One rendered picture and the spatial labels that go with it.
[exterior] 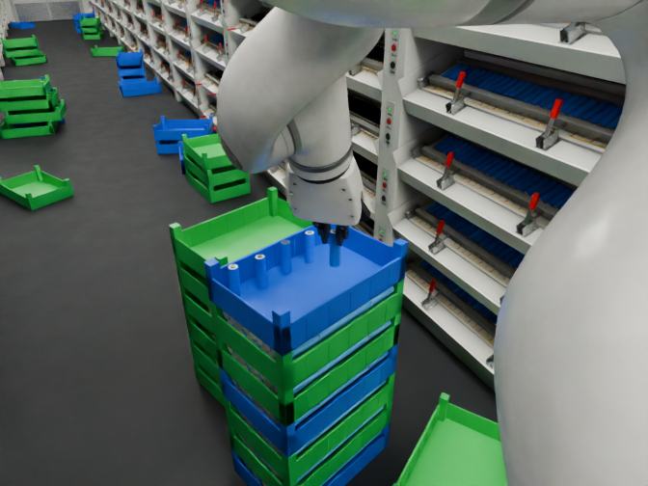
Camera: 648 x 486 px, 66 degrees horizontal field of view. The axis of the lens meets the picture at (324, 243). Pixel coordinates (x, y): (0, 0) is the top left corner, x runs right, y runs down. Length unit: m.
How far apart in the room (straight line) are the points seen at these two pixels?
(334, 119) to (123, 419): 1.04
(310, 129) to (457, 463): 0.92
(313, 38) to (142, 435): 1.11
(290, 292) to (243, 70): 0.51
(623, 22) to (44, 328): 1.72
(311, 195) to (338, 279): 0.29
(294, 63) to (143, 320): 1.34
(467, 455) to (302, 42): 1.05
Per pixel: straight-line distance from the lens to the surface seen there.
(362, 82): 1.54
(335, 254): 0.80
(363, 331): 0.92
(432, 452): 1.28
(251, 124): 0.48
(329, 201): 0.68
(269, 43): 0.46
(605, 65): 0.98
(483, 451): 1.31
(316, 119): 0.56
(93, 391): 1.51
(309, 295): 0.89
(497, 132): 1.14
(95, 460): 1.36
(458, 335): 1.43
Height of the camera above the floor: 1.02
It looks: 31 degrees down
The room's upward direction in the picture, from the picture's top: straight up
